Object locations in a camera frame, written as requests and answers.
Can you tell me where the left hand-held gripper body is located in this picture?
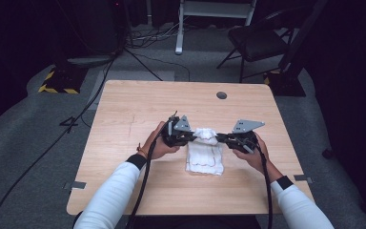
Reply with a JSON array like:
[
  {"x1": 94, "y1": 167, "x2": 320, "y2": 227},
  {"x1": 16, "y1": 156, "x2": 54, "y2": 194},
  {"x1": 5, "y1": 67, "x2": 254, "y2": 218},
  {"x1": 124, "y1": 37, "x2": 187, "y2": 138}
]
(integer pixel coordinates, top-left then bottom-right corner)
[{"x1": 160, "y1": 114, "x2": 195, "y2": 148}]

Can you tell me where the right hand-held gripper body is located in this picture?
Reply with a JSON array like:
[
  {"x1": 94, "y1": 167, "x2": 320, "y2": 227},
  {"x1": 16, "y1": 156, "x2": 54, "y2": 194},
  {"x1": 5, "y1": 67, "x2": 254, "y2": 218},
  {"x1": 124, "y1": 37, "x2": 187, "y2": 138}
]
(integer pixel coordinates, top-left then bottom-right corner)
[{"x1": 224, "y1": 118, "x2": 267, "y2": 155}]

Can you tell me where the white towel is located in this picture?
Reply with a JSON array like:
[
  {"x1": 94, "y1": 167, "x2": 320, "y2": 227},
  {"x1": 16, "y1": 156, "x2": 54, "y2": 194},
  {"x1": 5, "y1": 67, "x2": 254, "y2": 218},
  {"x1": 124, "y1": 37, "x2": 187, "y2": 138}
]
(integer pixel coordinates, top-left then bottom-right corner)
[{"x1": 185, "y1": 127, "x2": 225, "y2": 177}]

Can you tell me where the person's left hand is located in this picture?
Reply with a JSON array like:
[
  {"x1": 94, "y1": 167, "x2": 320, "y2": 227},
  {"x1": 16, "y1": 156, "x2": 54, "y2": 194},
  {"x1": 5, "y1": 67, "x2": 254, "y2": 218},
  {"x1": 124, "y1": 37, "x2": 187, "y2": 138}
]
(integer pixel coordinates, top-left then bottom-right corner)
[{"x1": 140, "y1": 121, "x2": 181, "y2": 160}]

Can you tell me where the person's right hand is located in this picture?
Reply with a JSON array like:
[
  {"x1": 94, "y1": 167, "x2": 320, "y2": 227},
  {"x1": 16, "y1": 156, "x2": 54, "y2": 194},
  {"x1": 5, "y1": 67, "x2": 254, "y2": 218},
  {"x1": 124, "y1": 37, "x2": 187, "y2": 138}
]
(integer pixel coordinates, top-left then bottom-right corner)
[{"x1": 233, "y1": 132, "x2": 284, "y2": 183}]

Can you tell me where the yellow black striped stand base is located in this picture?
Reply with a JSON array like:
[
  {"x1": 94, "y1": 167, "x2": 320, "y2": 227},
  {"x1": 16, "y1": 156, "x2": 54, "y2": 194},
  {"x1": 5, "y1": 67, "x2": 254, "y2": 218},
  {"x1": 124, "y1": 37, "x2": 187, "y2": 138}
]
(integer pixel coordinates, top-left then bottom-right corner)
[
  {"x1": 37, "y1": 65, "x2": 89, "y2": 95},
  {"x1": 263, "y1": 70, "x2": 307, "y2": 97}
]

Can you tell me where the grey tape strip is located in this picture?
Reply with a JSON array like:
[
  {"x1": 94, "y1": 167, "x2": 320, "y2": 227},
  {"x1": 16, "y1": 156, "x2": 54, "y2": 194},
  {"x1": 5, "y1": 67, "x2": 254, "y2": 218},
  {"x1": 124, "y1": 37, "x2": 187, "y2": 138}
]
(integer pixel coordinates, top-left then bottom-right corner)
[
  {"x1": 293, "y1": 174, "x2": 315, "y2": 185},
  {"x1": 63, "y1": 180, "x2": 88, "y2": 191}
]

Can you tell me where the person's dark lap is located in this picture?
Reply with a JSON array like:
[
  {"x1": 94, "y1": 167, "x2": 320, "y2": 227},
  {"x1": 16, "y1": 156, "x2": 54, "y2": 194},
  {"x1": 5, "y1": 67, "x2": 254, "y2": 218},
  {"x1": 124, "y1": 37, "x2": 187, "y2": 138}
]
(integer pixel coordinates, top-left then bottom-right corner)
[{"x1": 125, "y1": 215, "x2": 263, "y2": 229}]

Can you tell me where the black folding chair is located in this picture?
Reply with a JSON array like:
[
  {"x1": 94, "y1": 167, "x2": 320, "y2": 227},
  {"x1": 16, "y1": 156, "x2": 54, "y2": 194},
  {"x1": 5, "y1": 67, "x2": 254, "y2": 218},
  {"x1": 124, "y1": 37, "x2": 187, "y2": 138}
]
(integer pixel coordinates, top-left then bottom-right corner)
[{"x1": 215, "y1": 9, "x2": 295, "y2": 84}]

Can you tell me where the grey round stand base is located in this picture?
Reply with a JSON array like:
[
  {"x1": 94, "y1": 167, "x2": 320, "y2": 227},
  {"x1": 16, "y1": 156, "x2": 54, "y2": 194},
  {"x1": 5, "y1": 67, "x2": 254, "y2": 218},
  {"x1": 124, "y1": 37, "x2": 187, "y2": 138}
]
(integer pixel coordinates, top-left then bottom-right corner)
[{"x1": 66, "y1": 54, "x2": 116, "y2": 69}]

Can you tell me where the thin wrist bracelet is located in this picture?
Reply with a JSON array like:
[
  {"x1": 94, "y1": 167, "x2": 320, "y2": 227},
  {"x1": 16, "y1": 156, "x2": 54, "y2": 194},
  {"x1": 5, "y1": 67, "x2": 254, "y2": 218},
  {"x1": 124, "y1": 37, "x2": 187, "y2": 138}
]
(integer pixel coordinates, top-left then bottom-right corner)
[{"x1": 135, "y1": 142, "x2": 148, "y2": 158}]

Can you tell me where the right hand-held gripper cable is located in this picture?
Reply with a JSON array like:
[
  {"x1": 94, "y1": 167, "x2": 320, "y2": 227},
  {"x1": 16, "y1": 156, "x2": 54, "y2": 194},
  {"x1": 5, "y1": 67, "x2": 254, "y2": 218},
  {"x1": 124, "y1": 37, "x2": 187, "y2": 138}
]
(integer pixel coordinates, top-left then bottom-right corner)
[{"x1": 247, "y1": 143, "x2": 275, "y2": 229}]

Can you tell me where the hand-held gripper cable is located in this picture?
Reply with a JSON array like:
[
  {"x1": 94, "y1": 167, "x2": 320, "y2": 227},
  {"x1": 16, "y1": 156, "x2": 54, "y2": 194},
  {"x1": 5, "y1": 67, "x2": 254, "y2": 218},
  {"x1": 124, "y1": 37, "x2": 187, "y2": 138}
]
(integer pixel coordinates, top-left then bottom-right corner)
[
  {"x1": 247, "y1": 143, "x2": 275, "y2": 229},
  {"x1": 125, "y1": 120, "x2": 173, "y2": 229}
]

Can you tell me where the left hand-held gripper cable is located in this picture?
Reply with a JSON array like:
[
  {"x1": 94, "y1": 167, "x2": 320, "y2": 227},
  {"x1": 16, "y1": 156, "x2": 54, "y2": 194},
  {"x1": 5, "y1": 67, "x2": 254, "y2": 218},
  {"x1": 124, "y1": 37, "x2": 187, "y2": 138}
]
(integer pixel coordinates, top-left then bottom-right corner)
[{"x1": 125, "y1": 120, "x2": 173, "y2": 229}]

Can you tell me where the bundle of floor cables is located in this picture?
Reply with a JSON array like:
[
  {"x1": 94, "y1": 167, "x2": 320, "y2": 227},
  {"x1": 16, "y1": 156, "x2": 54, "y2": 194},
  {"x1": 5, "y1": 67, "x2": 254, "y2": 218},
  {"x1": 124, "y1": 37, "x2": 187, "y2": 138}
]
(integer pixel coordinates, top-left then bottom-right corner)
[{"x1": 127, "y1": 22, "x2": 187, "y2": 50}]

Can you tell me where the white metal stand frame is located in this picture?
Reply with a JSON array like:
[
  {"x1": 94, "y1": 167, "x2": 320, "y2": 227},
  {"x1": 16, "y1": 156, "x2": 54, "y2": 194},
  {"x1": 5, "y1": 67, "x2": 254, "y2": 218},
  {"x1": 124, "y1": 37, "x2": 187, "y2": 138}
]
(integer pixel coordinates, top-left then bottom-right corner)
[{"x1": 174, "y1": 0, "x2": 258, "y2": 55}]

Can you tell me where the black slanted stand post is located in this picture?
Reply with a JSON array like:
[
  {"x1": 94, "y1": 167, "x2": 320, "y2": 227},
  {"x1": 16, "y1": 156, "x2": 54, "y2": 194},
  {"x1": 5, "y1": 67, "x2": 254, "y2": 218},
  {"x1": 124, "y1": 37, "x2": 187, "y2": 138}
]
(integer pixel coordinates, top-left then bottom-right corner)
[{"x1": 278, "y1": 0, "x2": 329, "y2": 74}]

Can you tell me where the long black floor cable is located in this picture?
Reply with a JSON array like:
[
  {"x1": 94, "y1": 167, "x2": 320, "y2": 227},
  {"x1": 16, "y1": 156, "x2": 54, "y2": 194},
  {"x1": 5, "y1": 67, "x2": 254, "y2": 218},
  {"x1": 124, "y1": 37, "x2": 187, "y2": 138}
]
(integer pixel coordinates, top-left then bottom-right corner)
[{"x1": 0, "y1": 56, "x2": 117, "y2": 229}]

